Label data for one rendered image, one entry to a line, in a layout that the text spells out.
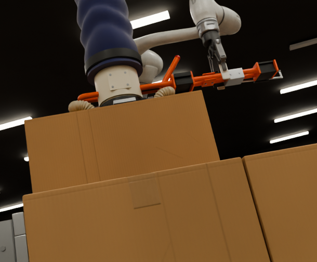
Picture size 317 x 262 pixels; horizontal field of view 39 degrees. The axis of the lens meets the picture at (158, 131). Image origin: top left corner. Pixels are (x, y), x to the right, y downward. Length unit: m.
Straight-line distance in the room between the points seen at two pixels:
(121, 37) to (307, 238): 1.14
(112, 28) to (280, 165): 1.07
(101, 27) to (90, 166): 0.58
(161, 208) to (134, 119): 0.73
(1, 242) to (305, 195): 0.77
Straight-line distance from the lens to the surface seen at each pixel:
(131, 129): 1.47
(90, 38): 1.77
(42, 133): 1.50
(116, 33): 1.75
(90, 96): 1.71
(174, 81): 1.74
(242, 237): 0.81
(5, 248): 1.25
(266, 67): 1.88
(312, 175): 0.89
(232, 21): 2.06
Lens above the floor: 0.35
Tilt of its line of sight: 19 degrees up
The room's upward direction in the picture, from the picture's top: 13 degrees counter-clockwise
